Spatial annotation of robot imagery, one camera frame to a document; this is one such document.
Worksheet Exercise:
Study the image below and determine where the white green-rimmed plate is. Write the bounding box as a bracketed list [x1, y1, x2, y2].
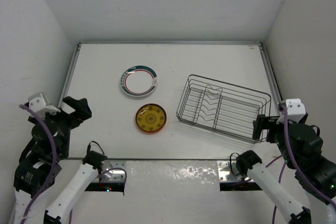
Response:
[120, 65, 157, 98]

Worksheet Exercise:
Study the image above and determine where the yellow brown patterned plate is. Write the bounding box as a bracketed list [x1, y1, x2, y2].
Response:
[135, 103, 167, 123]

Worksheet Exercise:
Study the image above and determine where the orange plastic plate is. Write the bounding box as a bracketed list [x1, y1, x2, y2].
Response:
[135, 120, 166, 134]

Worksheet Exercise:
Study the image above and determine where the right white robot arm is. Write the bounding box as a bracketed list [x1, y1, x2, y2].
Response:
[227, 116, 335, 223]

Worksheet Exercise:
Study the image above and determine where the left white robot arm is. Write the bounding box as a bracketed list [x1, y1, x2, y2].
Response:
[13, 92, 107, 223]

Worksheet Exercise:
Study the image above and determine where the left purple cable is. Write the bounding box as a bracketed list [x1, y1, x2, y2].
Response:
[19, 104, 127, 224]

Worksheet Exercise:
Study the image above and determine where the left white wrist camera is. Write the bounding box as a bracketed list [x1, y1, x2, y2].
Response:
[24, 92, 60, 118]

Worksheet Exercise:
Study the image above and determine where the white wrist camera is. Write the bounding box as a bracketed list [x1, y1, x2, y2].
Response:
[276, 99, 307, 124]
[24, 92, 60, 118]

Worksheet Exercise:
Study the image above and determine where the metal wire dish rack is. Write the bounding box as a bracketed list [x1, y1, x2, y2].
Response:
[176, 74, 271, 144]

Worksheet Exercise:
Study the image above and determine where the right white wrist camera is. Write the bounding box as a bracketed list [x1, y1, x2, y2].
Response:
[276, 99, 307, 124]

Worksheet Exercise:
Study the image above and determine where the right metal mounting bracket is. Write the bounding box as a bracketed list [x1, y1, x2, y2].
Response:
[217, 159, 254, 183]

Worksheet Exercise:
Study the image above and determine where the metal mounting bracket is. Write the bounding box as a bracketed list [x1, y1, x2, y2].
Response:
[217, 159, 254, 183]
[92, 159, 126, 184]

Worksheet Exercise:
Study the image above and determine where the left metal mounting bracket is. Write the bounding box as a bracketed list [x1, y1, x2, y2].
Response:
[92, 159, 126, 184]

